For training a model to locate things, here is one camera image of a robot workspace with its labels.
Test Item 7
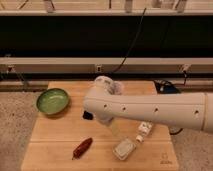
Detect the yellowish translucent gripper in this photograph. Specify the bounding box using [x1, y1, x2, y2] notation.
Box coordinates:
[108, 119, 128, 139]

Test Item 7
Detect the translucent plastic cup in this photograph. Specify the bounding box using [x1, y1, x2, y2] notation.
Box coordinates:
[114, 81, 124, 95]

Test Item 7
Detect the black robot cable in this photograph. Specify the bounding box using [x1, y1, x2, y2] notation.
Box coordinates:
[169, 127, 184, 136]

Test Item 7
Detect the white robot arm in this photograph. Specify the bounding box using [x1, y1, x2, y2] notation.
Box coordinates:
[83, 76, 213, 134]

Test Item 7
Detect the black hanging cable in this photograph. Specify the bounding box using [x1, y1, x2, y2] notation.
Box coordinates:
[111, 7, 147, 74]

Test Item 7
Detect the white wall outlet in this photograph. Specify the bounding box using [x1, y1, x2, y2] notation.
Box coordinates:
[96, 66, 102, 73]

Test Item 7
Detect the green ceramic bowl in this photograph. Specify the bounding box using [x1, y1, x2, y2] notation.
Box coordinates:
[36, 88, 70, 116]

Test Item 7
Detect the black smartphone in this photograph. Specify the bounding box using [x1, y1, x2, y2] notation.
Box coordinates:
[83, 111, 94, 120]

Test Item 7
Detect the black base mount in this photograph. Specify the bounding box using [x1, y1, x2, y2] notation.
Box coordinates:
[155, 80, 180, 94]

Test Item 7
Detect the white plastic bottle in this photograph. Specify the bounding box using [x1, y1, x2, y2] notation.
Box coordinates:
[136, 122, 153, 143]

